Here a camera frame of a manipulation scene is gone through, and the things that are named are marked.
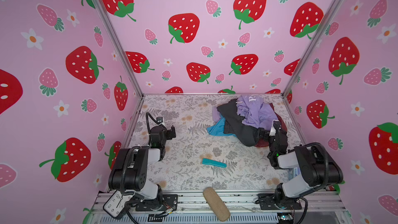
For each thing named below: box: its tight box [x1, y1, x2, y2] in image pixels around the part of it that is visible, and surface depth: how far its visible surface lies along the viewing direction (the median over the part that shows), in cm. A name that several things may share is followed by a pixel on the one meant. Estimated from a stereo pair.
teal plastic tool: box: [201, 158, 227, 168], surface depth 89 cm
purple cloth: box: [236, 94, 279, 131], surface depth 93 cm
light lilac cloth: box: [211, 105, 221, 123], surface depth 112 cm
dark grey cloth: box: [217, 99, 271, 147], surface depth 93 cm
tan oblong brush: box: [202, 186, 231, 222], surface depth 72 cm
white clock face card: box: [103, 190, 134, 218], surface depth 72 cm
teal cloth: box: [206, 114, 237, 137], surface depth 103 cm
